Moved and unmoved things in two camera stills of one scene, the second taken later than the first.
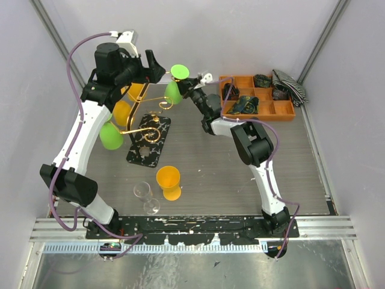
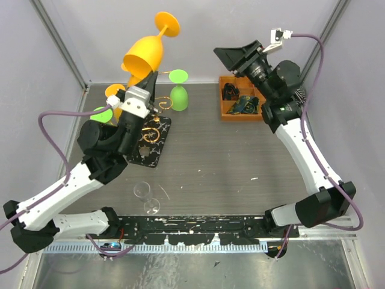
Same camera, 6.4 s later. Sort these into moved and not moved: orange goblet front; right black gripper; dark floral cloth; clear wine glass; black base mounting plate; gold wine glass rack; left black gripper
Moved: orange goblet front; right black gripper; left black gripper
Not moved: black base mounting plate; gold wine glass rack; clear wine glass; dark floral cloth
